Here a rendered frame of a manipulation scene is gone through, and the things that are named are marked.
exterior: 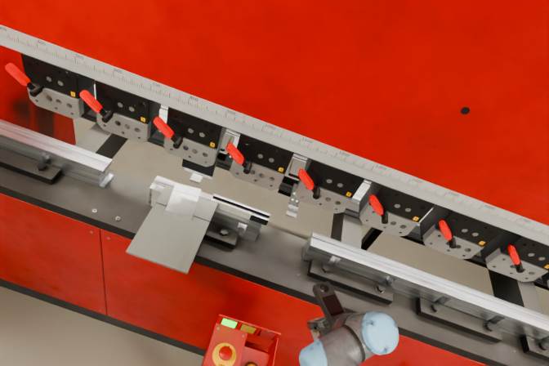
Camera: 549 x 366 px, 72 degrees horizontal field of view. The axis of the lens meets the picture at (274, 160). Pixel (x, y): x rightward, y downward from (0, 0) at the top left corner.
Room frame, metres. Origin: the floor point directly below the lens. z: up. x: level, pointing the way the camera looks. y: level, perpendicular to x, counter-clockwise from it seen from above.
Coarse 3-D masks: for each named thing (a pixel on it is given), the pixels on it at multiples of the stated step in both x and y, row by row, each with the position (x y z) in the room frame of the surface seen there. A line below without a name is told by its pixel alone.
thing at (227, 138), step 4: (224, 136) 1.04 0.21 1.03; (228, 136) 1.04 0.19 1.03; (232, 136) 1.07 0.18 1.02; (224, 140) 1.02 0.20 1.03; (228, 140) 1.03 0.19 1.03; (232, 140) 1.05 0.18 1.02; (224, 144) 1.00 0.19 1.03; (224, 148) 0.98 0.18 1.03; (220, 152) 0.96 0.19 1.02; (224, 152) 0.97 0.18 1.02; (228, 152) 1.00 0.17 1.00; (220, 156) 0.96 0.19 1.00; (224, 156) 0.96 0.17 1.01; (224, 160) 0.96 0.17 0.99; (192, 176) 0.82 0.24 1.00; (196, 176) 0.83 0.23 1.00; (200, 176) 0.84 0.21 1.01; (192, 180) 0.81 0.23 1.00; (196, 180) 0.82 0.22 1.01; (200, 180) 0.82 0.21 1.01
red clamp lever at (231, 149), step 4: (228, 144) 0.72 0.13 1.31; (232, 144) 0.72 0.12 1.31; (228, 148) 0.70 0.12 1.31; (232, 148) 0.71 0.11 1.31; (236, 148) 0.72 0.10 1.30; (232, 152) 0.70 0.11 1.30; (236, 152) 0.71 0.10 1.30; (232, 156) 0.70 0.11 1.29; (236, 156) 0.70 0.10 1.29; (240, 156) 0.71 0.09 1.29; (236, 160) 0.70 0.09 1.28; (240, 160) 0.70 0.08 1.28; (244, 164) 0.71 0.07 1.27; (248, 164) 0.72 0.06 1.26; (244, 168) 0.70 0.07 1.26; (248, 168) 0.71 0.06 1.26; (244, 172) 0.70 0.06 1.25; (248, 172) 0.70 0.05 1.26
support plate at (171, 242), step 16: (160, 208) 0.66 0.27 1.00; (208, 208) 0.73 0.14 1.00; (144, 224) 0.59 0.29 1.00; (160, 224) 0.61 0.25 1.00; (176, 224) 0.63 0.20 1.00; (192, 224) 0.65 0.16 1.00; (208, 224) 0.68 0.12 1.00; (144, 240) 0.54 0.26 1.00; (160, 240) 0.56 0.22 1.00; (176, 240) 0.58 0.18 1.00; (192, 240) 0.60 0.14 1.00; (144, 256) 0.50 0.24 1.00; (160, 256) 0.52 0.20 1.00; (176, 256) 0.54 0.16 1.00; (192, 256) 0.56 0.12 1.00
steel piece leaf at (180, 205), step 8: (176, 192) 0.74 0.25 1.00; (176, 200) 0.71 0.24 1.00; (184, 200) 0.72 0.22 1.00; (192, 200) 0.74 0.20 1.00; (168, 208) 0.67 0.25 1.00; (176, 208) 0.68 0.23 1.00; (184, 208) 0.69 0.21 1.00; (192, 208) 0.71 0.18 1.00; (176, 216) 0.66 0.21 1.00; (184, 216) 0.66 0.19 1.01; (192, 216) 0.68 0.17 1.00
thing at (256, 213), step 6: (216, 198) 0.79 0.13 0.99; (222, 198) 0.79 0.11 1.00; (234, 204) 0.79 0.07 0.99; (240, 204) 0.79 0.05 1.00; (246, 210) 0.79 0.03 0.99; (252, 210) 0.79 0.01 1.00; (258, 210) 0.80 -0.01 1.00; (252, 216) 0.77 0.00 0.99; (258, 216) 0.77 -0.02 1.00; (264, 216) 0.79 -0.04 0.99; (258, 222) 0.77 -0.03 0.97; (264, 222) 0.77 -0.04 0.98
